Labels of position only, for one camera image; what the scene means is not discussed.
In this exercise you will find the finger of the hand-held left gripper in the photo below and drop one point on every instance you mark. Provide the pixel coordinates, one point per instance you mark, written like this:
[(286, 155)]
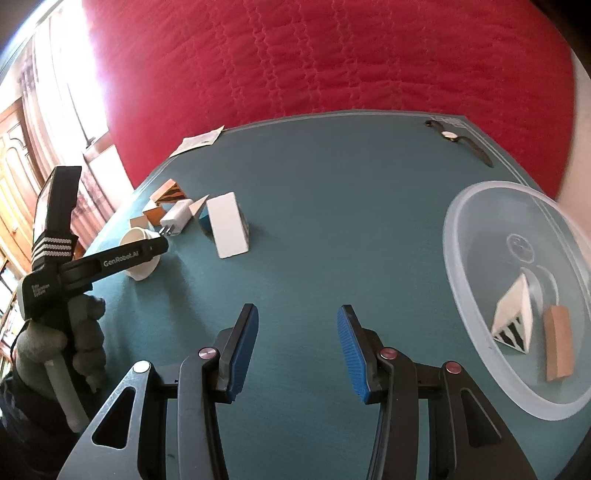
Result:
[(115, 261)]

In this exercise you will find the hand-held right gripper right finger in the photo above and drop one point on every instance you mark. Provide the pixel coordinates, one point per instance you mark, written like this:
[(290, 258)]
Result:
[(351, 355)]

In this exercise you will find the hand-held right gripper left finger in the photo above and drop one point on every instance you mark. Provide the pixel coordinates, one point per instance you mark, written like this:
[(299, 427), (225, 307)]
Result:
[(242, 350)]

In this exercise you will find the white cup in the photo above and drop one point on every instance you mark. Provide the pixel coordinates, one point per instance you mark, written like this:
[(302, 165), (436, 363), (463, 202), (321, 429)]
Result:
[(143, 270)]

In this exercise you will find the orange striped wedge block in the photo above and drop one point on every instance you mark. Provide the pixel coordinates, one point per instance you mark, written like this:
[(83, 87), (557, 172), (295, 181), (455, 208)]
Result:
[(168, 191)]

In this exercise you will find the brown cardboard piece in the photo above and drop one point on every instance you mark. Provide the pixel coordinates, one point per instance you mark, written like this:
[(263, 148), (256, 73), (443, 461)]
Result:
[(198, 210)]

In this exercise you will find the white striped wedge block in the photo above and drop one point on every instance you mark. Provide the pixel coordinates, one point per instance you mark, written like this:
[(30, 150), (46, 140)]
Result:
[(508, 304)]

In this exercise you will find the clear plastic bowl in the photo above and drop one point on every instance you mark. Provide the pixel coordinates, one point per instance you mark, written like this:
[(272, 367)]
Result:
[(485, 240)]

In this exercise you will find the tan wooden block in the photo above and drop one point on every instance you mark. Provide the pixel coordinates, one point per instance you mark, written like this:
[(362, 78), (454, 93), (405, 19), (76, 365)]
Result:
[(558, 341)]

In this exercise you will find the person's left forearm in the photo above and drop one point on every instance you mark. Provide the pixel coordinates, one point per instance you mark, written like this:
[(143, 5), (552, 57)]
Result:
[(23, 406)]

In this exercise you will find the person's left hand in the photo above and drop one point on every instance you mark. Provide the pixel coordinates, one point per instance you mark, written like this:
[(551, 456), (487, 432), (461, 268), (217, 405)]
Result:
[(39, 341)]

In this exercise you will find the white charger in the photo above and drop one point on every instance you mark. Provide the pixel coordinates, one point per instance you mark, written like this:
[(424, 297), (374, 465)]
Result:
[(178, 214)]

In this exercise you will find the white rectangular box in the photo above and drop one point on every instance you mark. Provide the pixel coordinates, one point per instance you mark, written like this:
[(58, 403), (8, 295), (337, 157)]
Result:
[(226, 226)]

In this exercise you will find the wooden door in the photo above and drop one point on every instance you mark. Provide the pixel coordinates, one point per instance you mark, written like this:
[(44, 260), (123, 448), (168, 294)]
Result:
[(14, 161)]

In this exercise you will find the paper leaflet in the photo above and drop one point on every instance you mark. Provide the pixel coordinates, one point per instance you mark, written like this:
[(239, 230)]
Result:
[(196, 141)]

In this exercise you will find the green table mat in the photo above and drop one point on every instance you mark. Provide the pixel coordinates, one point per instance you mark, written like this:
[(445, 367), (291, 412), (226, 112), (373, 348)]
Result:
[(323, 207)]

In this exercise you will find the patterned curtain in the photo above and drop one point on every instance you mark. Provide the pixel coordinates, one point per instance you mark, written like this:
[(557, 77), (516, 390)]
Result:
[(55, 115)]

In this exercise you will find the window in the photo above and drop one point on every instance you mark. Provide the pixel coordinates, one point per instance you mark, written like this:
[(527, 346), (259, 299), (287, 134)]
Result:
[(78, 69)]

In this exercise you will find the red quilted blanket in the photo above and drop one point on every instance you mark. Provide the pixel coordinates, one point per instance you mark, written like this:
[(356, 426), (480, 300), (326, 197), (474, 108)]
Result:
[(323, 55)]

